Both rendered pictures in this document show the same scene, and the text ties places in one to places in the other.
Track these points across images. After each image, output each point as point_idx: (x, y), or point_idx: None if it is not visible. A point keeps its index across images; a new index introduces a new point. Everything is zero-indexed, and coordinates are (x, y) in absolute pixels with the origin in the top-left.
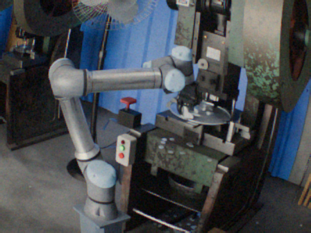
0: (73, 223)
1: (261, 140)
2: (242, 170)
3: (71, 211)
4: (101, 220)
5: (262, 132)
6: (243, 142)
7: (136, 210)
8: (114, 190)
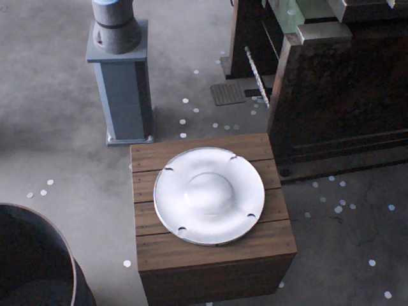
0: (173, 46)
1: None
2: (375, 60)
3: (190, 29)
4: (99, 51)
5: None
6: (381, 9)
7: (247, 50)
8: (118, 10)
